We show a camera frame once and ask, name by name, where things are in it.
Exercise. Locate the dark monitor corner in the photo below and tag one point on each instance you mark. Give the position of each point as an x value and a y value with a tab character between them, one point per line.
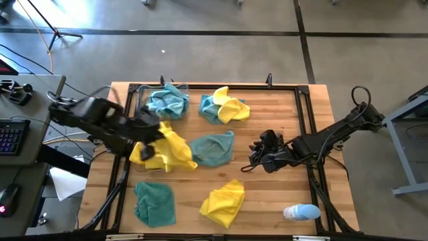
6	68

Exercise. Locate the black aluminium table frame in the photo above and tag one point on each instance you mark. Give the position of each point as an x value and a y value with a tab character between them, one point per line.
254	87

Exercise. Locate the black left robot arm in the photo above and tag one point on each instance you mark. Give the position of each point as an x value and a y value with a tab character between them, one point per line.
97	117

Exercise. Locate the silver metal bracket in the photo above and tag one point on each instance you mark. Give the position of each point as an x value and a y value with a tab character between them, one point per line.
125	237
311	238

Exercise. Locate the blue microfiber towel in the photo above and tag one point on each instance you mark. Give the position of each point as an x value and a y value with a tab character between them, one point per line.
175	103
209	110

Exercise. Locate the black tripod stand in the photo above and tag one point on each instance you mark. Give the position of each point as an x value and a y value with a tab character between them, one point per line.
57	33

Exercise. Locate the white paper sheet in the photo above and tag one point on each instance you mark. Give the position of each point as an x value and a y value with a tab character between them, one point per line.
67	184

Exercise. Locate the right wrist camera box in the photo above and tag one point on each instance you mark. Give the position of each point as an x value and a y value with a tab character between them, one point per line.
269	139

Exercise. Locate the black desk support bar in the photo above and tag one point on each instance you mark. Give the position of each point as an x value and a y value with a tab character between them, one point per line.
63	160

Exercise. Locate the black keyboard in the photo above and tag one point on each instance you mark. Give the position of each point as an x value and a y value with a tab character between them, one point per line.
13	137

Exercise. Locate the black desk clamp tool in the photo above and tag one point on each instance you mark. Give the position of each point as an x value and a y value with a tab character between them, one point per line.
20	97

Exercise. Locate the water bottle with blue label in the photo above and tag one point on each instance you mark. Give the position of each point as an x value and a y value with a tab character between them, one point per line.
306	212

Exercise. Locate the small silver caster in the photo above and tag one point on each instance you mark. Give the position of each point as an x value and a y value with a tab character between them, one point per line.
42	219

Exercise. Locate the black table edge clamp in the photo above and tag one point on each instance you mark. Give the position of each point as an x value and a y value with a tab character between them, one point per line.
269	79
162	79

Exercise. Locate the yellow microfiber towel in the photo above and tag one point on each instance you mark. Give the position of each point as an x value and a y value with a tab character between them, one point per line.
222	202
174	150
230	108

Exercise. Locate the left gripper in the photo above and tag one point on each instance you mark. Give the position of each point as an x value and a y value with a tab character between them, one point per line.
148	127

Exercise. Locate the dark teal microfiber towel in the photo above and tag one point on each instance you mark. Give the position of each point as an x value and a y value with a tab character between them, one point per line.
154	204

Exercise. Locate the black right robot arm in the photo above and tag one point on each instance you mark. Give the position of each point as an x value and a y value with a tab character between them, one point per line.
334	132

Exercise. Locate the grey metal table frame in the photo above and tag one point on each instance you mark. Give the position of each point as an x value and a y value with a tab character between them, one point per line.
403	157

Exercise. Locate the grey side desk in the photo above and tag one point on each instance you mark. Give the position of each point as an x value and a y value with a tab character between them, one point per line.
40	100

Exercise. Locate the black computer mouse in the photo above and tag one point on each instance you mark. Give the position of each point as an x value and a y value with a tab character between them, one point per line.
8	201

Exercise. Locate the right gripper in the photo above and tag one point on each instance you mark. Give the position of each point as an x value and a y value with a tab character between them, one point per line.
277	160

